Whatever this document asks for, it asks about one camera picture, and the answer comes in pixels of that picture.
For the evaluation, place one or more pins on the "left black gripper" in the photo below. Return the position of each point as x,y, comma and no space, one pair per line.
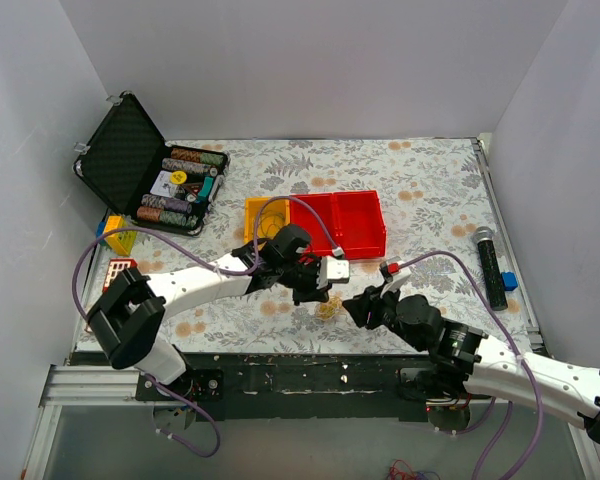
306,282

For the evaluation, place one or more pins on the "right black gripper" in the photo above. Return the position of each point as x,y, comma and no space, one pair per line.
371,306

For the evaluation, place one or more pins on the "yellow plastic bin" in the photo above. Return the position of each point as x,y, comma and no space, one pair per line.
268,220

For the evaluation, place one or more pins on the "red double plastic bin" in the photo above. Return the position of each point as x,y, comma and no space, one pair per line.
354,220

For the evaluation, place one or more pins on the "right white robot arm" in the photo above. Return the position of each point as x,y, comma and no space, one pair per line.
466,359

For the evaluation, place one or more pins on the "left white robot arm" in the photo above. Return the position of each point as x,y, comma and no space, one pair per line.
127,317

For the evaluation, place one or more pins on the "floral table mat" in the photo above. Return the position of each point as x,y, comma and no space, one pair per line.
433,197

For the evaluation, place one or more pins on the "small blue block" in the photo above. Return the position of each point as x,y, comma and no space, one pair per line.
509,280

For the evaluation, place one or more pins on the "black microphone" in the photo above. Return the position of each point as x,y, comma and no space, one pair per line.
494,285

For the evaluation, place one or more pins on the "yellow blue toy block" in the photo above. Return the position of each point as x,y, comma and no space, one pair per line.
121,243

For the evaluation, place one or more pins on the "black poker chip case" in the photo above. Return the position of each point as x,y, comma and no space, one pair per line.
128,164

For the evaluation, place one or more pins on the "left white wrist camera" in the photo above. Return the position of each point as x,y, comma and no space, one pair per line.
333,271

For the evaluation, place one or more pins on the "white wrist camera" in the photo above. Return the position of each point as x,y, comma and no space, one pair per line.
333,271
395,275

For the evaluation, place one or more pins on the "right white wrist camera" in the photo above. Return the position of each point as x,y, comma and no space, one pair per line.
395,275

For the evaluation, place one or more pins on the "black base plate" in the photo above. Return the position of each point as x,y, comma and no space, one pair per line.
305,386

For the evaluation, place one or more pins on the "aluminium frame rail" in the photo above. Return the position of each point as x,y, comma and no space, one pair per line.
73,386

